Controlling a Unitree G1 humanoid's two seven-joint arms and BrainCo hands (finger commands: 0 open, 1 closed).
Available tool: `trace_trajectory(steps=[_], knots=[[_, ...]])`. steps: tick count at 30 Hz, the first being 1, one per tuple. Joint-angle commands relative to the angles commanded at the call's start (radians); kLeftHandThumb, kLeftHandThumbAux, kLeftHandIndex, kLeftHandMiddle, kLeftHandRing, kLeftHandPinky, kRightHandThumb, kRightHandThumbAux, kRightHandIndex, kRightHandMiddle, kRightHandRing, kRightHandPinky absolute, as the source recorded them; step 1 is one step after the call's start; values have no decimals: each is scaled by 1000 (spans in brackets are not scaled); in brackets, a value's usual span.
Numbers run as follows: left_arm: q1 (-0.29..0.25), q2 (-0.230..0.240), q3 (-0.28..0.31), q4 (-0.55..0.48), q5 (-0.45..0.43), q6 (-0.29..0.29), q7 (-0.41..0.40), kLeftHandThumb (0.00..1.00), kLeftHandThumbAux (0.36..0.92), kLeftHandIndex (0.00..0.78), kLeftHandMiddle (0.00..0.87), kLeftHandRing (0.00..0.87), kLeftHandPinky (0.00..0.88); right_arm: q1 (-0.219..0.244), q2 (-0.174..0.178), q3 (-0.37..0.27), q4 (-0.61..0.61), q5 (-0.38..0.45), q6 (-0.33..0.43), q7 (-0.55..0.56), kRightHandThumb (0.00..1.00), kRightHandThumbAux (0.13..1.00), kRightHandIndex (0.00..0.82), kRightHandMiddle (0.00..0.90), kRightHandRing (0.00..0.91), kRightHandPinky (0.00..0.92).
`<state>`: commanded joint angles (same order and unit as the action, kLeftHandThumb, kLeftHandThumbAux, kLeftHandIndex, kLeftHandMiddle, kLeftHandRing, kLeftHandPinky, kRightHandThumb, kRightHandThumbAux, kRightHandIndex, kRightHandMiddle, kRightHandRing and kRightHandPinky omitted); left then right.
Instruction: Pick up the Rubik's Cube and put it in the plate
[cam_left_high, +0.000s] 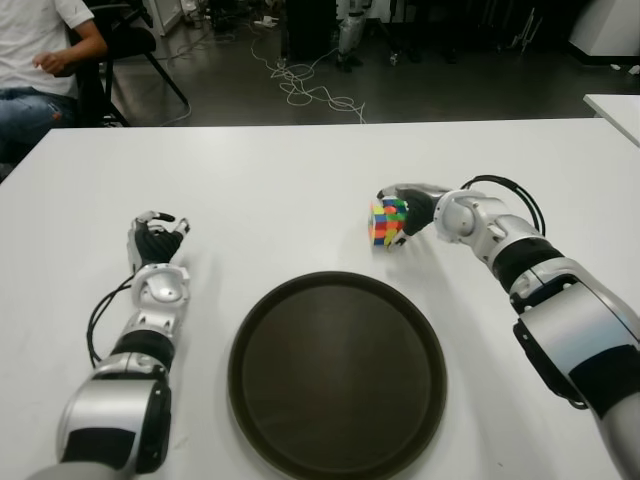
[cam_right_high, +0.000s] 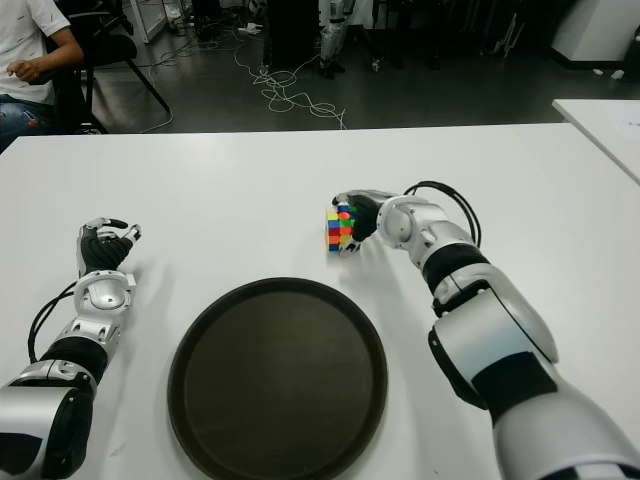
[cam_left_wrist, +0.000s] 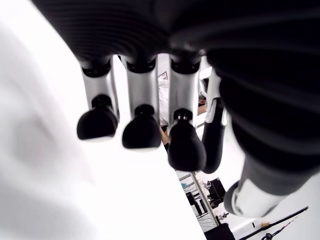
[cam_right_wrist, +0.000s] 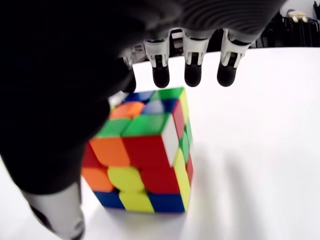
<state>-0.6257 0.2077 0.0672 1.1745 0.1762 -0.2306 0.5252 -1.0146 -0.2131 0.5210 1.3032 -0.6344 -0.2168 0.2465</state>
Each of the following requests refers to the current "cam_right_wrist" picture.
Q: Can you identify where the multicoloured Rubik's cube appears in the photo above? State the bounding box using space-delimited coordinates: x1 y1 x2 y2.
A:
81 86 195 214

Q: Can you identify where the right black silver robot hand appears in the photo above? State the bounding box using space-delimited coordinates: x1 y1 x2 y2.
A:
0 0 288 240

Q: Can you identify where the black metal rack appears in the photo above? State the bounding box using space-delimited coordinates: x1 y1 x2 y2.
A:
257 14 320 48

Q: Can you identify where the beige plush toy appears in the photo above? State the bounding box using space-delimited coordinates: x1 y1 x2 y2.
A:
287 9 310 23

